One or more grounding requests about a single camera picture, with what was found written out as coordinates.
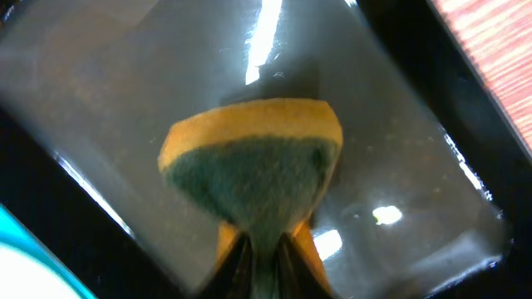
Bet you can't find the green and yellow sponge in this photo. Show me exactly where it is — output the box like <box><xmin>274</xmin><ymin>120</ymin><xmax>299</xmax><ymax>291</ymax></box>
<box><xmin>158</xmin><ymin>98</ymin><xmax>343</xmax><ymax>298</ymax></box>

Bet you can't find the black plastic tray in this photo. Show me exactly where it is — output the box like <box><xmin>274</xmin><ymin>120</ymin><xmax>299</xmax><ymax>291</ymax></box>
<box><xmin>1</xmin><ymin>1</ymin><xmax>531</xmax><ymax>298</ymax></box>

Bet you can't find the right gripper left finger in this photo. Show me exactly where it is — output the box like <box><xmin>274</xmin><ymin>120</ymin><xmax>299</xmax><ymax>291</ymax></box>
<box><xmin>199</xmin><ymin>233</ymin><xmax>253</xmax><ymax>299</ymax></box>

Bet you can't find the teal plastic tray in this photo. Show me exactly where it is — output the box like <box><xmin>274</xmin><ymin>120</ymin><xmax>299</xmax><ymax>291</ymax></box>
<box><xmin>1</xmin><ymin>207</ymin><xmax>96</xmax><ymax>299</ymax></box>

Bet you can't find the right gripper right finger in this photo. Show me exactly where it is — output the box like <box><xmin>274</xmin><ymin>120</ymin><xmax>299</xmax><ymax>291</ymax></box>
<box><xmin>277</xmin><ymin>233</ymin><xmax>333</xmax><ymax>299</ymax></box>

